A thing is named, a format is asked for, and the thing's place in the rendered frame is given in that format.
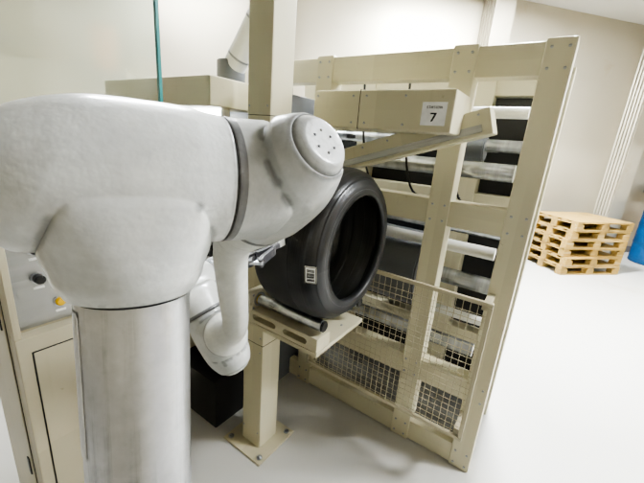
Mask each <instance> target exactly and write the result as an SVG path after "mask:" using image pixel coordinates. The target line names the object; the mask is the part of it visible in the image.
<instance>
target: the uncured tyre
mask: <svg viewBox="0 0 644 483"><path fill-rule="evenodd" d="M342 168H343V174H342V176H341V179H340V182H339V184H338V186H337V188H336V190H335V192H334V194H333V196H332V198H331V200H330V201H329V203H328V204H327V205H326V207H325V208H324V209H323V210H322V211H321V212H320V213H319V214H318V215H317V216H316V217H315V218H314V219H313V220H312V221H311V222H309V223H308V224H307V225H306V226H304V227H303V228H302V229H300V230H299V231H298V232H296V233H295V234H293V235H292V236H290V237H287V238H285V242H286V245H284V246H282V247H280V248H278V249H276V255H275V256H274V257H273V258H271V259H270V260H269V261H268V262H266V263H265V264H264V267H259V266H258V265H255V269H256V273H257V276H258V279H259V281H260V283H261V285H262V287H263V288H264V290H265V291H266V292H267V293H268V294H269V295H270V296H271V297H272V298H274V299H275V300H276V301H278V302H280V303H282V304H285V305H287V306H289V307H292V308H294V309H296V310H299V311H301V312H304V313H306V314H309V315H311V316H313V317H317V318H326V319H330V318H335V317H337V316H338V315H340V314H342V313H344V312H346V311H349V310H350V309H352V308H353V307H354V306H355V305H356V304H357V303H358V302H359V301H360V300H361V299H362V297H363V296H364V295H365V293H366V292H367V290H368V288H369V287H370V286H371V284H372V282H373V280H374V278H375V276H376V273H377V271H378V268H379V265H380V260H381V257H382V253H383V249H384V245H385V239H386V231H387V211H386V204H385V200H384V196H383V194H382V192H381V190H380V188H379V186H378V184H377V183H376V181H375V180H374V178H373V177H372V176H371V175H370V174H369V173H367V172H364V171H362V170H360V169H357V168H351V167H342ZM305 266H311V267H316V284H309V283H305Z"/></svg>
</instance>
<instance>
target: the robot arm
mask: <svg viewBox="0 0 644 483"><path fill-rule="evenodd" d="M343 162H344V147H343V144H342V142H341V139H340V138H339V136H338V134H337V133H336V131H335V130H334V129H333V128H332V127H331V126H330V125H329V124H328V123H327V122H325V121H324V120H322V119H320V118H317V117H315V116H313V115H311V114H309V113H304V112H299V113H289V114H283V115H278V116H276V117H274V118H273V119H272V120H271V121H270V122H267V121H264V120H251V119H241V118H232V117H225V116H219V115H215V114H210V113H206V112H203V111H200V110H197V109H194V108H191V107H188V106H184V105H178V104H172V103H160V102H155V101H148V100H141V99H133V98H126V97H118V96H108V95H99V94H83V93H69V94H52V95H42V96H34V97H29V98H23V99H18V100H14V101H10V102H6V103H1V104H0V247H2V248H4V249H7V250H9V251H12V252H22V253H35V256H36V259H37V261H38V262H39V264H40V266H41V267H42V269H43V271H44V272H45V274H46V277H47V280H48V282H49V284H50V286H51V287H52V289H53V290H54V291H55V292H56V293H57V294H58V295H59V296H60V297H61V299H62V300H63V301H64V302H66V303H68V304H71V305H73V306H72V323H73V337H74V352H75V365H76V380H77V394H78V409H79V423H80V451H81V456H82V458H83V472H84V483H192V455H191V371H190V334H191V337H192V339H193V341H194V343H195V345H196V347H197V348H198V350H199V352H200V353H201V355H202V356H203V358H204V359H205V361H206V362H207V364H208V365H209V366H210V367H211V368H212V369H213V370H214V371H216V372H217V373H219V374H220V375H222V376H232V375H235V374H237V373H238V372H239V371H241V370H242V369H243V368H244V367H245V366H246V365H247V363H248V361H249V359H250V348H249V343H248V341H247V340H248V338H247V336H248V330H247V327H248V268H249V267H252V266H254V265H258V266H259V267H264V264H265V263H266V262H268V261H269V260H270V259H271V258H273V257H274V256H275V255H276V249H278V248H280V247H282V246H284V245H286V242H285V238H287V237H290V236H292V235H293V234H295V233H296V232H298V231H299V230H300V229H302V228H303V227H304V226H306V225H307V224H308V223H309V222H311V221H312V220H313V219H314V218H315V217H316V216H317V215H318V214H319V213H320V212H321V211H322V210H323V209H324V208H325V207H326V205H327V204H328V203H329V201H330V200H331V198H332V196H333V195H334V192H335V190H336V188H337V186H338V184H339V182H340V179H341V176H342V174H343V168H342V167H343ZM211 242H213V257H211V258H208V259H206V258H207V255H208V252H209V250H210V246H211Z"/></svg>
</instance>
